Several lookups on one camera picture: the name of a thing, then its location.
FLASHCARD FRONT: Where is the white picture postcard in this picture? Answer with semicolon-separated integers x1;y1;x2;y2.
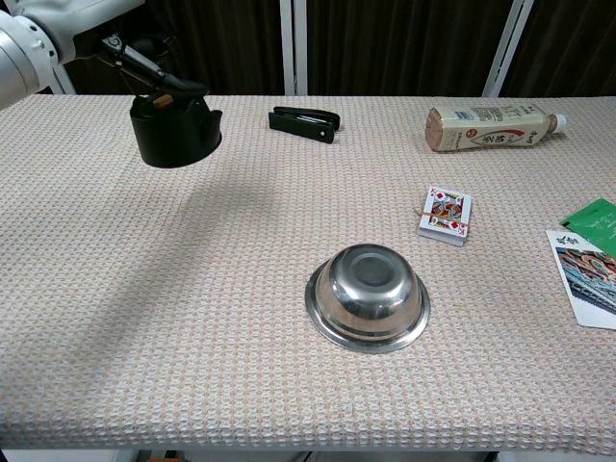
545;228;616;330

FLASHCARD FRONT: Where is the beige waffle weave tablecloth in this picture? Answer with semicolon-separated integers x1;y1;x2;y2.
0;93;616;456

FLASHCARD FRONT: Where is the beige milk tea bottle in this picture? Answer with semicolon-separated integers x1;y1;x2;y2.
423;103;569;154

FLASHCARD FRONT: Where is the white metal frame post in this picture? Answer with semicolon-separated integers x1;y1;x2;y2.
280;0;309;96
482;0;536;97
48;61;78;95

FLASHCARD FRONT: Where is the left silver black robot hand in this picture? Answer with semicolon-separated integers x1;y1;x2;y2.
99;33;212;97

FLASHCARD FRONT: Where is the upturned stainless steel bowl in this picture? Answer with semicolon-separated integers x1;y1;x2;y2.
304;243;432;355

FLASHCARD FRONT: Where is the black pleated curtain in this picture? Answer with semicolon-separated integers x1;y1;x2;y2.
62;0;285;96
500;0;616;98
306;0;512;97

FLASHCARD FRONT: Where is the black cast iron teapot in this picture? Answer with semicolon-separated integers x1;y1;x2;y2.
125;71;223;169

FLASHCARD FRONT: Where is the green foil packet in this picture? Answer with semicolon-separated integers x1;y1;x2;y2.
559;197;616;246

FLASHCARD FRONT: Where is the banded playing card deck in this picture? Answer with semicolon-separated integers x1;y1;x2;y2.
415;185;475;248

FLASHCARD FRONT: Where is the black stapler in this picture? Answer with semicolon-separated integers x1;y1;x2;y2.
268;106;342;144

